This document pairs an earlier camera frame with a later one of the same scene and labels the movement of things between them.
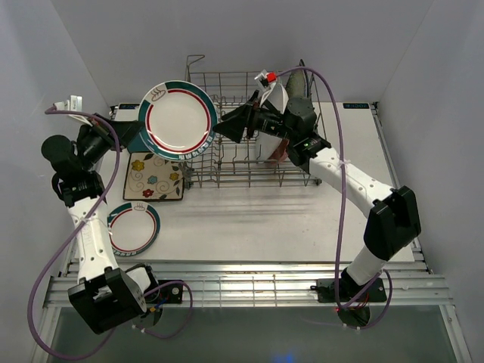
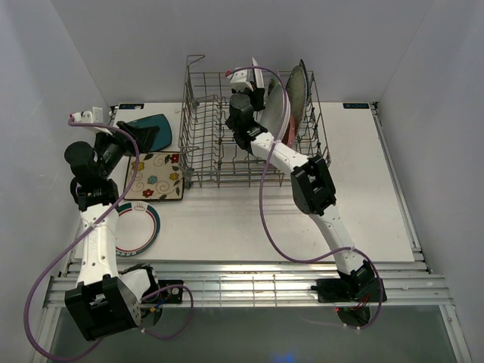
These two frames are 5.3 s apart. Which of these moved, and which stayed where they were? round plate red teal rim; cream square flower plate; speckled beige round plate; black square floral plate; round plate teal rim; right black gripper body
Moved: round plate teal rim; right black gripper body
Stayed: speckled beige round plate; round plate red teal rim; cream square flower plate; black square floral plate
